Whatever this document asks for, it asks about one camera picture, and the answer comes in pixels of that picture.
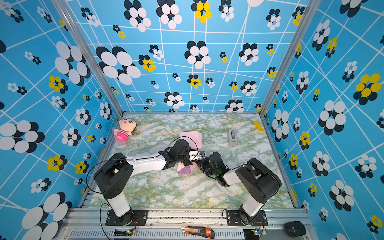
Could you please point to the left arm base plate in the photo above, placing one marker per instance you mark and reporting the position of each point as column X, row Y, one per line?
column 131, row 218

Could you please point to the yellow tape piece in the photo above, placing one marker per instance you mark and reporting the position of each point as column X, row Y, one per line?
column 258, row 126

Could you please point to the red black utility knife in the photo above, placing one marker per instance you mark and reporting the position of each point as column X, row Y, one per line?
column 199, row 231

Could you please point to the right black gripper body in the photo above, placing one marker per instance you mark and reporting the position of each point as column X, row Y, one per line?
column 206, row 166

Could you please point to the pink plush doll toy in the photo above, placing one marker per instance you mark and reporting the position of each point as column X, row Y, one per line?
column 127, row 126

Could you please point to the purple wrapping paper sheet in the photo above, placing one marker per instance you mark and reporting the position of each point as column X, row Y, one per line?
column 195, row 139

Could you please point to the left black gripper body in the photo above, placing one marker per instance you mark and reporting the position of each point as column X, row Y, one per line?
column 186, row 158

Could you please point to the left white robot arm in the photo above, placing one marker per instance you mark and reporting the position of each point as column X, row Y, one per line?
column 112, row 177

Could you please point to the black computer mouse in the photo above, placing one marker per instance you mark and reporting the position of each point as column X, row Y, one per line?
column 295, row 229

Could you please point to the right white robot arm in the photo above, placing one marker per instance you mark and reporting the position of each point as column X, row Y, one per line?
column 260, row 182

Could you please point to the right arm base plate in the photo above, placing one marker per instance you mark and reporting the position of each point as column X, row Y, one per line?
column 239, row 218

